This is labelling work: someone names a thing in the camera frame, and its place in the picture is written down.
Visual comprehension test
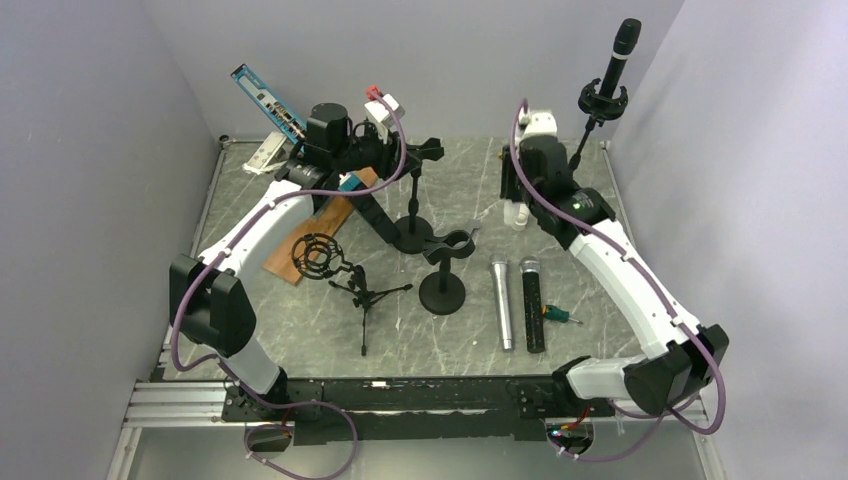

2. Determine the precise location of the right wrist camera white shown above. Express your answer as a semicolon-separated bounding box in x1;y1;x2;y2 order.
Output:
514;106;558;143

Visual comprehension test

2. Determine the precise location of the black slim microphone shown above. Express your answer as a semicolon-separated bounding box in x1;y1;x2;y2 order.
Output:
599;18;642;98

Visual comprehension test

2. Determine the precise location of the metal switch stand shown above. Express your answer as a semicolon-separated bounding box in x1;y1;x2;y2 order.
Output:
242;132;294;175

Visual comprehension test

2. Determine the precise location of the black round-base clip stand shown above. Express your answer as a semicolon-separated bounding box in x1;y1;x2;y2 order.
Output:
419;230;475;315

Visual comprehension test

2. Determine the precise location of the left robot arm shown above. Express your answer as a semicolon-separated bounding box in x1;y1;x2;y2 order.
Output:
168;90;421;420

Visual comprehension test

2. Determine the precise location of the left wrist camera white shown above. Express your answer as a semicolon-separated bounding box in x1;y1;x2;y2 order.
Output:
364;85;406;142

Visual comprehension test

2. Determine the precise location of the black base frame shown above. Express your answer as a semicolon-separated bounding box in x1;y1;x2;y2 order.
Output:
220;375;614;446

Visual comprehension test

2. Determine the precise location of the black stand for white microphone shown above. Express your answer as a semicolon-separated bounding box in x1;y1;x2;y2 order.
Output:
393;137;444;254

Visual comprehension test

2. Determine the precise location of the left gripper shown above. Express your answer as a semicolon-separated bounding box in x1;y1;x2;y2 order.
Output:
334;122;424;184

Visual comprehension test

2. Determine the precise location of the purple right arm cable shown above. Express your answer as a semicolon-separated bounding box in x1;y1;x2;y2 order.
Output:
508;99;728;437

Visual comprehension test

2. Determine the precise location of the grey condenser microphone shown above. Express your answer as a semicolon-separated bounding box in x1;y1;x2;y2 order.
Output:
490;254;514;351

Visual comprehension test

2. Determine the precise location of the grey plastic bracket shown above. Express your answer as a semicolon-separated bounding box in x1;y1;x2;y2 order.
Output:
465;219;482;236

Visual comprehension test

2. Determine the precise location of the black stand with shock mount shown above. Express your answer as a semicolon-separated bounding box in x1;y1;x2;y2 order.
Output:
568;78;629;171

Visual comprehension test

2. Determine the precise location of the blue network switch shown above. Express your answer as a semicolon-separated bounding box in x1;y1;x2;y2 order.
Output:
230;64;306;144

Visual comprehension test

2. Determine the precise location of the wooden board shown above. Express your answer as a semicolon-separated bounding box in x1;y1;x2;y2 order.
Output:
259;165;376;285

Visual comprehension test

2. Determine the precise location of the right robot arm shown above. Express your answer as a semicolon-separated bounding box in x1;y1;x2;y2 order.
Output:
501;135;730;417

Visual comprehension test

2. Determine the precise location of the black tripod shock-mount stand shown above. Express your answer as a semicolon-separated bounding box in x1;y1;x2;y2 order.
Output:
290;233;413;357

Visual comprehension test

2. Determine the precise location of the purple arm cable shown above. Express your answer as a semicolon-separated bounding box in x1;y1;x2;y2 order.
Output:
168;89;409;412
508;99;728;437

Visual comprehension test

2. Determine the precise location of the white microphone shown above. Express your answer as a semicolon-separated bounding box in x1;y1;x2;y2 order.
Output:
503;200;531;231

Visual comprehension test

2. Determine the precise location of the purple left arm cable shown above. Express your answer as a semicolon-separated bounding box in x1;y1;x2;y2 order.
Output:
168;89;409;412

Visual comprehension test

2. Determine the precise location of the black handheld microphone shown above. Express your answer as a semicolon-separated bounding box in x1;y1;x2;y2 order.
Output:
519;256;546;354

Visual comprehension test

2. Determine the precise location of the green orange screwdriver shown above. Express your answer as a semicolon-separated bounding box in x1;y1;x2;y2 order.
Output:
541;304;584;325

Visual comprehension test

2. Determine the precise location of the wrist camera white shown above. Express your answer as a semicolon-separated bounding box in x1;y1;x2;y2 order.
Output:
364;85;406;142
514;106;558;143

